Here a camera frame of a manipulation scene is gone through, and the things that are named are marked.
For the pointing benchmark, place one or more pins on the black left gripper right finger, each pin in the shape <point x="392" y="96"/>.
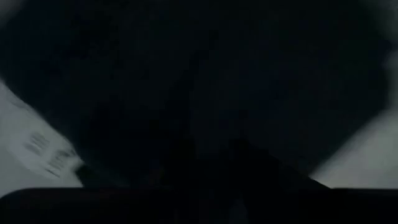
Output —
<point x="255" y="171"/>

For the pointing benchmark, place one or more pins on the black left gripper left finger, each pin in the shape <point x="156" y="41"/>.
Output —
<point x="192" y="171"/>

